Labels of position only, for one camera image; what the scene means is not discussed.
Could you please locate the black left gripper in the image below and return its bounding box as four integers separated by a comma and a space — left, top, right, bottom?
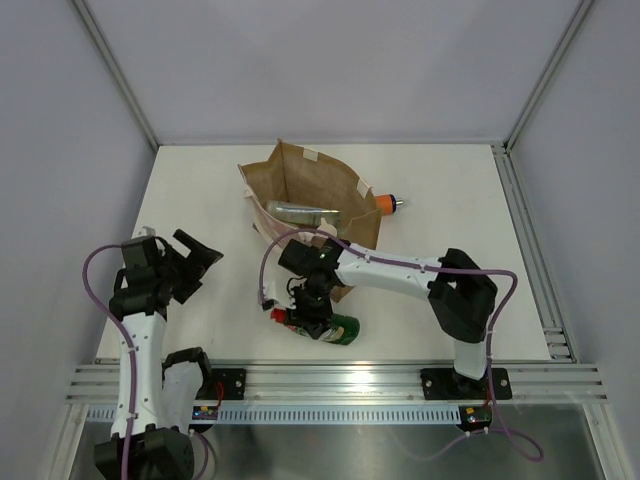
155, 230, 221, 303

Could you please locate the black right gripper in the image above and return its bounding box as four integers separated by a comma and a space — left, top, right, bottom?
284, 280, 334, 339

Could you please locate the green dish soap bottle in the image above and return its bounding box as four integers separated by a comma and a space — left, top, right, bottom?
270, 308, 360, 346

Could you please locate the beige pump bottle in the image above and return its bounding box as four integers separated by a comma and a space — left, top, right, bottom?
315, 217, 337, 237

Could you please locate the orange spray bottle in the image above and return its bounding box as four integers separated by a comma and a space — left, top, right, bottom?
375, 194, 405, 216

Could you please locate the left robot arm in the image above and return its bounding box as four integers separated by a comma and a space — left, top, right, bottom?
93, 229, 223, 479

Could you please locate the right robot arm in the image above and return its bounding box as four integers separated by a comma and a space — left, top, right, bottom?
274, 239, 498, 400

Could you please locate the brown canvas tote bag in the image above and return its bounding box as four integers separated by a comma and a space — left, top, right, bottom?
237, 139, 385, 305

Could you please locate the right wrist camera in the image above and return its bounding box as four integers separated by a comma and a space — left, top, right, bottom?
260, 281, 294, 311

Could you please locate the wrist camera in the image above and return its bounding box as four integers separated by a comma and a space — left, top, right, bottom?
260, 281, 294, 311
132, 226, 156, 238

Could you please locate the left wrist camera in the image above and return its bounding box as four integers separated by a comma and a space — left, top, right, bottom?
132, 226, 156, 238

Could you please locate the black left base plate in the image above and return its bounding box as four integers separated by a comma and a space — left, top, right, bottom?
199, 367, 247, 401

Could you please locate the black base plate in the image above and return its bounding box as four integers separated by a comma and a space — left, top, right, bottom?
420, 367, 513, 400
199, 367, 247, 401

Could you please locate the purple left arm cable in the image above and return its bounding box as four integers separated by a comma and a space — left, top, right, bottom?
82, 243, 219, 480

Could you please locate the white slotted cable duct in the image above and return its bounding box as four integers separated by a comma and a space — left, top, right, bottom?
87, 403, 464, 425

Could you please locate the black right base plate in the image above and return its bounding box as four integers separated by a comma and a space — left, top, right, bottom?
420, 367, 513, 400

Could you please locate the aluminium front rail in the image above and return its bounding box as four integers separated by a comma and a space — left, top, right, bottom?
65, 362, 608, 405

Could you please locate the aluminium rail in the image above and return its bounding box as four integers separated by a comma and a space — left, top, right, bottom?
490, 143, 580, 363
65, 362, 608, 405

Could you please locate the left aluminium frame post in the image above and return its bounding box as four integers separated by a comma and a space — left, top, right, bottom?
68, 0, 161, 153

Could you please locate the aluminium frame post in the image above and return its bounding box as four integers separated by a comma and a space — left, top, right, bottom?
68, 0, 161, 153
503, 0, 597, 154

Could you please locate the right side aluminium rail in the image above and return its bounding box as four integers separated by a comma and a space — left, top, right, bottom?
490, 143, 580, 363

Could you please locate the right aluminium frame post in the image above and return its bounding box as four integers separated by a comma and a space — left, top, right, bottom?
503, 0, 597, 154

